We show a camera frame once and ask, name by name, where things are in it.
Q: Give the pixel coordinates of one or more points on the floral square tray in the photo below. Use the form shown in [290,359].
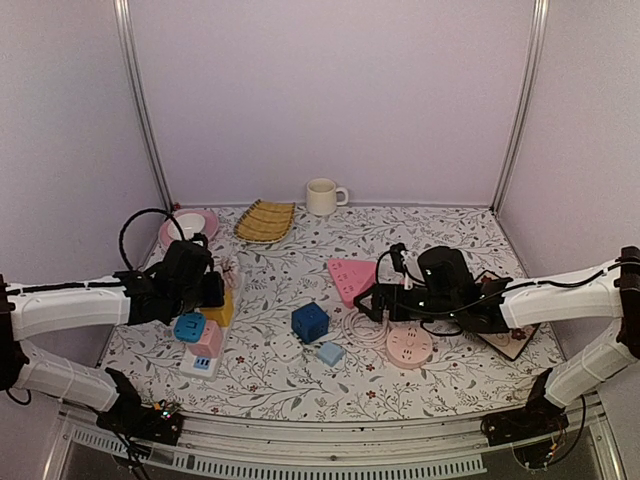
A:
[510,345]

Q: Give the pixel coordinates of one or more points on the round pink socket hub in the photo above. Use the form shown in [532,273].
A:
[408,348]

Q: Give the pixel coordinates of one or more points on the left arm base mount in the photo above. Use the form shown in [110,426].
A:
[161,422]

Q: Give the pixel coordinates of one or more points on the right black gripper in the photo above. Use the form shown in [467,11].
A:
[380,301]

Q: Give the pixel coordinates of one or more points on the yellow bamboo tray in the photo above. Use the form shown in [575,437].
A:
[265,222]

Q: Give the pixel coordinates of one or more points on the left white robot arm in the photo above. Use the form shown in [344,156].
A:
[27,311]

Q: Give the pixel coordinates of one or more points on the white power strip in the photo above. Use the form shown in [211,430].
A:
[202,368]

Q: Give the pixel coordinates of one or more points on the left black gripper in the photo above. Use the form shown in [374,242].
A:
[216,299]

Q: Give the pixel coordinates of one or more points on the cream ceramic mug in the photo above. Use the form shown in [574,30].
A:
[323,197]

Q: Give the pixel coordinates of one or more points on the yellow cube adapter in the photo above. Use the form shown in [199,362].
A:
[223,316]

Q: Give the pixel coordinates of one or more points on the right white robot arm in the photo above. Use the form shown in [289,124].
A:
[610,290]

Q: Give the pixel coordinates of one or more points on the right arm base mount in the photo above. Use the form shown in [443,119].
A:
[537,417]

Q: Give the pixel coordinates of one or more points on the dark blue cube adapter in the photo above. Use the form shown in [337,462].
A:
[310,322]

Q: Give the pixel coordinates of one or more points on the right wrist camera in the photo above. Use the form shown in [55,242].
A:
[398,253]

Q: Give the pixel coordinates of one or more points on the cyan cube adapter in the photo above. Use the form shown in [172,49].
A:
[189,327]

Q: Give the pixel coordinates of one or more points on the pink power strip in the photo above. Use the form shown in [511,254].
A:
[351,278]

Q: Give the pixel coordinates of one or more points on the white bowl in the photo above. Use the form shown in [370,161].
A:
[185,225]

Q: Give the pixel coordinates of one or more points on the right aluminium corner post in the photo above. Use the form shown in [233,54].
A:
[533,57]

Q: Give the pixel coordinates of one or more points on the pink cube adapter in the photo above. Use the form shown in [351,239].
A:
[210,341]

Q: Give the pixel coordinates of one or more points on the pink plate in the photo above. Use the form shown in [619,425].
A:
[211,228]

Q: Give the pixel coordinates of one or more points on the left aluminium corner post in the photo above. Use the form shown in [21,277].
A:
[125,29]

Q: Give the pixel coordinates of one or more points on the light blue plug adapter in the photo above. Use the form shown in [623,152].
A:
[330,353]

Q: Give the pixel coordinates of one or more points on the aluminium front rail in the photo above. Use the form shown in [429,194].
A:
[456,447]

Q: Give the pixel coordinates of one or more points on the white plug adapter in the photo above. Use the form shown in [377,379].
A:
[286,347]

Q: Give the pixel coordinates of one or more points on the aluminium corner post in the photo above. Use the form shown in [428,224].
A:
[533,57]
[125,29]

